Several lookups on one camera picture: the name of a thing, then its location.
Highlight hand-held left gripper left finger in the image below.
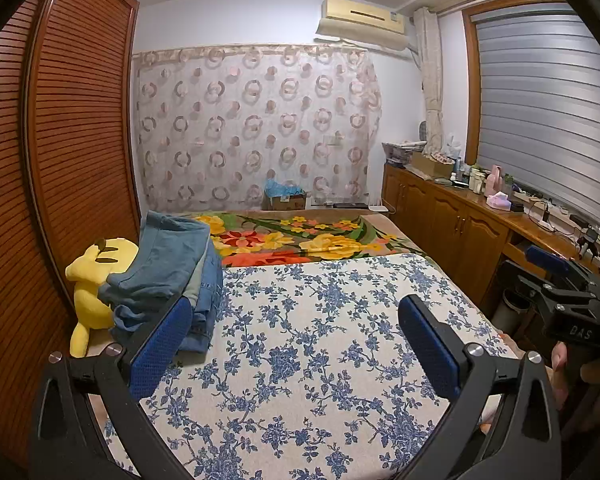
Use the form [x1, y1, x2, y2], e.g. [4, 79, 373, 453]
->
[29, 296, 196, 480]

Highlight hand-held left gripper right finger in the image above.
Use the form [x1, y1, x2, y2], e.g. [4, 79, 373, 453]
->
[397, 294, 563, 480]

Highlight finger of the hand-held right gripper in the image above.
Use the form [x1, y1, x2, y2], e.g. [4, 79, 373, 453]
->
[501, 259, 562, 322]
[525, 244, 600, 307]

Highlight teal blue short pants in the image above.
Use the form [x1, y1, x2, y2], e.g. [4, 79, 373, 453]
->
[97, 210, 212, 333]

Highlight grey folded pants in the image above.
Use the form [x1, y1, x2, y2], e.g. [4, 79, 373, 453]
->
[182, 245, 206, 306]

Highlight person's right hand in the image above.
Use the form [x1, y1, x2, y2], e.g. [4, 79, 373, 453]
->
[549, 340, 600, 409]

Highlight grey waste bin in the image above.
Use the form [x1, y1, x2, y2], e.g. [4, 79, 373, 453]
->
[490, 287, 531, 336]

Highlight white power strip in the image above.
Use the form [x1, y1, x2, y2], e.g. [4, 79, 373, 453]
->
[512, 187, 581, 222]

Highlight yellow plush toy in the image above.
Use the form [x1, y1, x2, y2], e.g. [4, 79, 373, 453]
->
[65, 237, 141, 358]

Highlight pink bottle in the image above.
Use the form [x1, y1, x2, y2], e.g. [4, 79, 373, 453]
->
[485, 164, 503, 196]

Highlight wooden cabinet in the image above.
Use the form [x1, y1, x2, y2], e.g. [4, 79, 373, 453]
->
[381, 162, 600, 321]

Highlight cluster of small bottles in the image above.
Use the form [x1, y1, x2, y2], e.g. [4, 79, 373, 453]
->
[452, 157, 491, 193]

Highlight blue floral bedsheet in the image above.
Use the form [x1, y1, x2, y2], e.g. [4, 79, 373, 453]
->
[95, 252, 523, 480]

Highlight grey window blind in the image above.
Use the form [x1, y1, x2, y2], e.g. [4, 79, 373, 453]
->
[472, 2, 600, 231]

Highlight open cardboard box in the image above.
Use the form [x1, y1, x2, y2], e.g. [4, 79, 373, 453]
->
[410, 151, 456, 179]

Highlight colourful flower blanket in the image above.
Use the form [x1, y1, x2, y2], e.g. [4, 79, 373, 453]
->
[190, 210, 426, 268]

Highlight grey stacked trays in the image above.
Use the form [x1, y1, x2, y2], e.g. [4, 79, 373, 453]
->
[382, 140, 426, 167]

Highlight cardboard box with blue cloth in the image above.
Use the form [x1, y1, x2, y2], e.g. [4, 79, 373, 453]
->
[264, 178, 308, 211]

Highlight beige tied curtain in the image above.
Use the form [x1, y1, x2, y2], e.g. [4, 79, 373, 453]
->
[412, 7, 463, 161]

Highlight wooden louvered wardrobe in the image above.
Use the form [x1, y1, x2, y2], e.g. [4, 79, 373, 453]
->
[0, 0, 141, 461]

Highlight circle patterned sheer curtain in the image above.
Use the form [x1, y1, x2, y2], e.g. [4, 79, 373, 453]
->
[132, 45, 383, 213]

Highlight beige air conditioner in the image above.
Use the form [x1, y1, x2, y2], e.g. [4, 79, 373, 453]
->
[315, 0, 411, 51]

